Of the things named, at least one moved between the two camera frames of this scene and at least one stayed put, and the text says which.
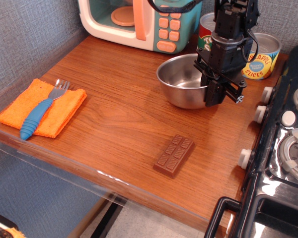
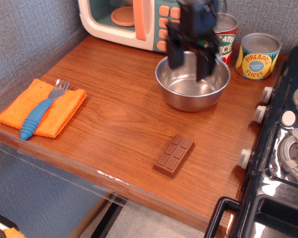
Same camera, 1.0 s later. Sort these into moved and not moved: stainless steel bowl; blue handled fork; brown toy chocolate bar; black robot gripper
Moved: black robot gripper
Not moved: stainless steel bowl; brown toy chocolate bar; blue handled fork
